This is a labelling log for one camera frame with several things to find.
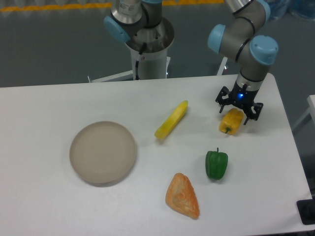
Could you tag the orange pastry turnover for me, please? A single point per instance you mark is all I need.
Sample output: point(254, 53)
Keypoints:
point(180, 196)

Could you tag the white metal frame bracket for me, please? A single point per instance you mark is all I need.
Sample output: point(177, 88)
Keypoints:
point(222, 66)

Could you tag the beige round plate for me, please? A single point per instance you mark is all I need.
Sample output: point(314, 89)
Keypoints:
point(103, 152)

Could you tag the green bell pepper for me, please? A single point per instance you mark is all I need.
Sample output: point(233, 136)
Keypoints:
point(216, 164)

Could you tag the white base frame rail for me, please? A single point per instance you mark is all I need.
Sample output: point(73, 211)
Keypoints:
point(124, 76)

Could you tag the yellow bell pepper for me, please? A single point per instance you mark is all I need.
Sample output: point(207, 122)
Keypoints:
point(231, 121)

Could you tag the black device at table edge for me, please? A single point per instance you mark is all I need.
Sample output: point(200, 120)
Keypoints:
point(306, 209)

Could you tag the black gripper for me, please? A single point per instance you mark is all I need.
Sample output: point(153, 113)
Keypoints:
point(241, 96)

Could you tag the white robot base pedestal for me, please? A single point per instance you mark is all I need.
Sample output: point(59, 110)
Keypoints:
point(148, 51)

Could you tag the yellow banana slice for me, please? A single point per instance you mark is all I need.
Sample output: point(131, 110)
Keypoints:
point(170, 123)

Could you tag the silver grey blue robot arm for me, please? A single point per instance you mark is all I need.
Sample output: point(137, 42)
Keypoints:
point(139, 25)

